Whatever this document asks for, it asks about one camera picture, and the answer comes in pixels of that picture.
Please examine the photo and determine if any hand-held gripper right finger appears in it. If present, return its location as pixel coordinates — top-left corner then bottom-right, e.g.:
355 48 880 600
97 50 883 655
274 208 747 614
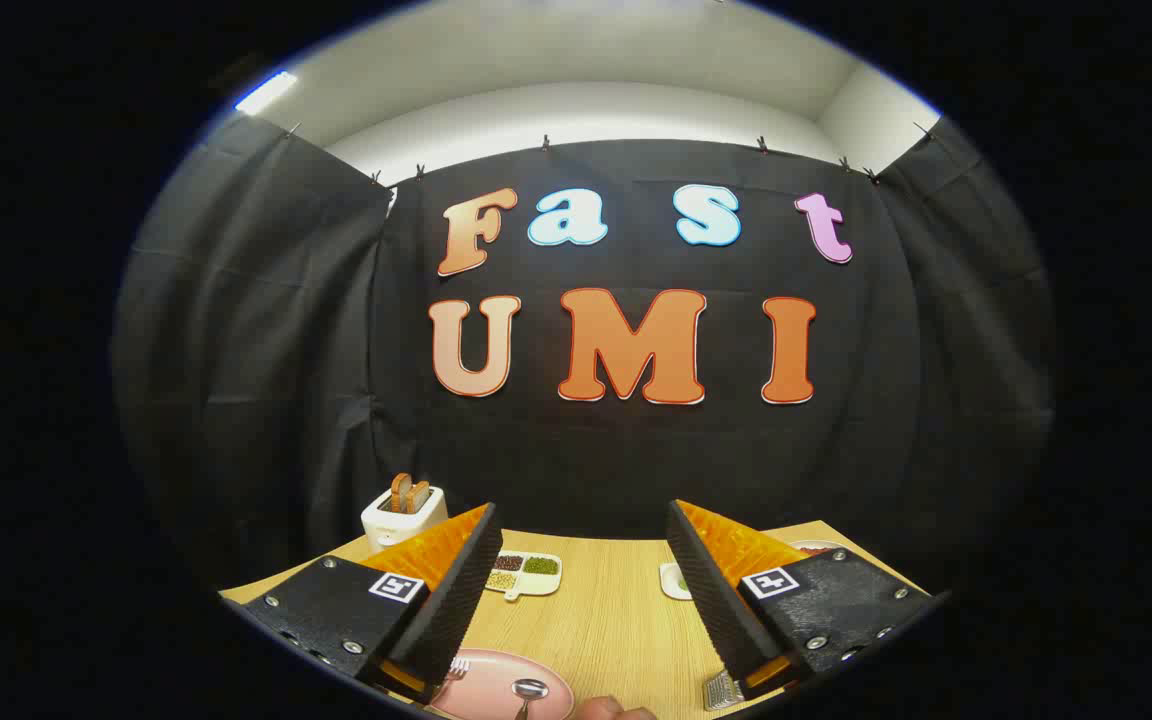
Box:
664 499 940 691

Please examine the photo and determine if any ceiling light panel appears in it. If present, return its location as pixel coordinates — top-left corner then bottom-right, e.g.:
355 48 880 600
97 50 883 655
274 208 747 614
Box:
234 70 299 116

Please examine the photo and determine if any pink round plate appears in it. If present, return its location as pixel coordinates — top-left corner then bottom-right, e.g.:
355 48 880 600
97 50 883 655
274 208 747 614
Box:
429 648 575 720

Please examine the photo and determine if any white divided dish with beans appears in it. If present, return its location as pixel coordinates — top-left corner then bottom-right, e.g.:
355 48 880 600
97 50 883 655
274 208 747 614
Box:
484 551 564 601

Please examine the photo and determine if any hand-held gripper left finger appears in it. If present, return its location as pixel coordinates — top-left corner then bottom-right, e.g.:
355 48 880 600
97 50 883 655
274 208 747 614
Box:
241 503 505 706

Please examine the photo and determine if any perforated metal tray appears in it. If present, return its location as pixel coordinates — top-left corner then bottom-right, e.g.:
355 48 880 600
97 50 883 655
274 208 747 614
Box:
702 670 745 712

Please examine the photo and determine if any white toaster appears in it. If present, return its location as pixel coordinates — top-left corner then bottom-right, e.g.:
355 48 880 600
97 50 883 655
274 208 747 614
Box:
361 485 449 551

